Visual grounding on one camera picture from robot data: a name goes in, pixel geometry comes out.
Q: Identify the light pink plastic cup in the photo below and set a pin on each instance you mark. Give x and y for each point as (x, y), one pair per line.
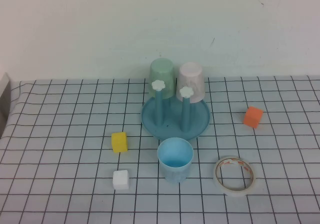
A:
(191, 76)

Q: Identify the yellow foam cube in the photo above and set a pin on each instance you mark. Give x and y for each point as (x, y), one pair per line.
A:
(120, 142)

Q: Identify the light blue plastic cup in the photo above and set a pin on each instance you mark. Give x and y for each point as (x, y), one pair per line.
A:
(175, 154)

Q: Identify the light green plastic cup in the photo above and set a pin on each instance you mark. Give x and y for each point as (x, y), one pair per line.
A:
(162, 71)

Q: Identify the orange foam cube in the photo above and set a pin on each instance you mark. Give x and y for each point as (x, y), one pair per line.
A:
(253, 117)

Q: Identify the white tape roll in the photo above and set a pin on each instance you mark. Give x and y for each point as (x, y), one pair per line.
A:
(235, 193)

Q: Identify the white grey side panel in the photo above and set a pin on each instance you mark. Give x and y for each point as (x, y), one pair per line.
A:
(3, 96)

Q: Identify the white foam cube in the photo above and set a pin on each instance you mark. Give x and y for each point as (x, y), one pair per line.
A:
(121, 180)

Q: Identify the black grid checkered tablecloth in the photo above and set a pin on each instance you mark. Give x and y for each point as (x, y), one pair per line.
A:
(75, 204)

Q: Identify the blue cup stand with pegs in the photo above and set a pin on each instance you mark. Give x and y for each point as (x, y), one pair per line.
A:
(172, 127)

